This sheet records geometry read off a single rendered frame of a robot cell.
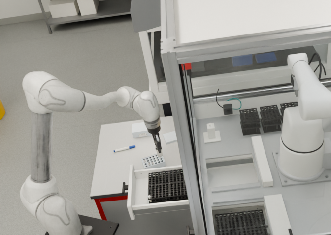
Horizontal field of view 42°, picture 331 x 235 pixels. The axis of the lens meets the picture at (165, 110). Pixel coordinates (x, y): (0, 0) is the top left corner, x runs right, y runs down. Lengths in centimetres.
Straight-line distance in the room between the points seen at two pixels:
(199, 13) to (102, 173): 149
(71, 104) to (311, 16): 107
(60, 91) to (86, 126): 235
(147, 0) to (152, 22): 14
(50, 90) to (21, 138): 255
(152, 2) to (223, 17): 127
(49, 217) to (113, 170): 61
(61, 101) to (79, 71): 322
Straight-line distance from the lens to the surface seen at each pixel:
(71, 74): 508
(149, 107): 224
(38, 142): 212
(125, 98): 231
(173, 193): 219
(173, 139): 266
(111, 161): 264
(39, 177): 222
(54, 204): 213
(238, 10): 132
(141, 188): 234
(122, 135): 280
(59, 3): 612
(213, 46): 111
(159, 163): 250
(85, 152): 394
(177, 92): 118
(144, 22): 258
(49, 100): 186
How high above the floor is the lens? 255
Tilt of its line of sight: 38 degrees down
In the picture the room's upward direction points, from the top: 11 degrees counter-clockwise
